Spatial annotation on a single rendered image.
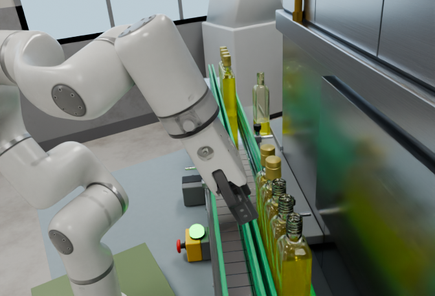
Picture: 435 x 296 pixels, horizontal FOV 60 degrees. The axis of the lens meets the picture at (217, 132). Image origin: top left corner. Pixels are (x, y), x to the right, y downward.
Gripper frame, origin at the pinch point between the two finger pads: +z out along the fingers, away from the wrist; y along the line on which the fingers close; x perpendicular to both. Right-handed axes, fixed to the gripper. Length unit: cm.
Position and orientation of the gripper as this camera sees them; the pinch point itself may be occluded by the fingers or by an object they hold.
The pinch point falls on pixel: (240, 199)
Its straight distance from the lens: 56.4
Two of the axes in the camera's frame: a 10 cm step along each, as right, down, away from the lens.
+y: -1.1, -4.6, 8.8
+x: -8.9, 4.4, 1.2
